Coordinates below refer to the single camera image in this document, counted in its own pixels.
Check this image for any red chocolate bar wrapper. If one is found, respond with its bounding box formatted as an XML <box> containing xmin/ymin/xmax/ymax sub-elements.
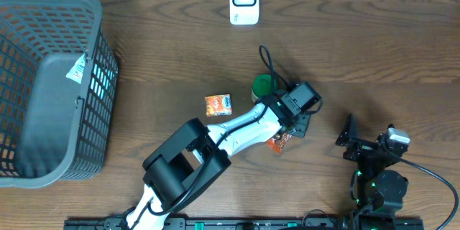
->
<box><xmin>266</xmin><ymin>133</ymin><xmax>292</xmax><ymax>154</ymax></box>

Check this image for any green lid jar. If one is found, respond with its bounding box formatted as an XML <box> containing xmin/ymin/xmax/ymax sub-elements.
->
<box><xmin>251</xmin><ymin>74</ymin><xmax>278</xmax><ymax>103</ymax></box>

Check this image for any orange tissue packet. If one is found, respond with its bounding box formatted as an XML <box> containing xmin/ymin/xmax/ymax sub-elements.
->
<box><xmin>205</xmin><ymin>94</ymin><xmax>232</xmax><ymax>116</ymax></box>

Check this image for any teal snack packet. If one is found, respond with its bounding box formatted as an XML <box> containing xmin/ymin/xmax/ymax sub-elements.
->
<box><xmin>66</xmin><ymin>55</ymin><xmax>86</xmax><ymax>84</ymax></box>

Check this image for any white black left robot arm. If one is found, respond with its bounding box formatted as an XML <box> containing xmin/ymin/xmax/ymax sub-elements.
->
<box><xmin>122</xmin><ymin>89</ymin><xmax>321</xmax><ymax>229</ymax></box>

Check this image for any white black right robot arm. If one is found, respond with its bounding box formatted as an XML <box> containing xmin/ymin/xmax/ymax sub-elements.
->
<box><xmin>336</xmin><ymin>114</ymin><xmax>410</xmax><ymax>229</ymax></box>

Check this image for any white barcode scanner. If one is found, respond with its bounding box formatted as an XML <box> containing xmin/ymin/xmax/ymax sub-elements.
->
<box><xmin>229</xmin><ymin>0</ymin><xmax>260</xmax><ymax>25</ymax></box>

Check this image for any grey plastic basket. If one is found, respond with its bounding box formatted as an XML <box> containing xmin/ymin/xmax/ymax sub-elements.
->
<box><xmin>1</xmin><ymin>0</ymin><xmax>119</xmax><ymax>189</ymax></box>

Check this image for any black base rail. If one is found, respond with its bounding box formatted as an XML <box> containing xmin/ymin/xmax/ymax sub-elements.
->
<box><xmin>63</xmin><ymin>216</ymin><xmax>426</xmax><ymax>230</ymax></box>

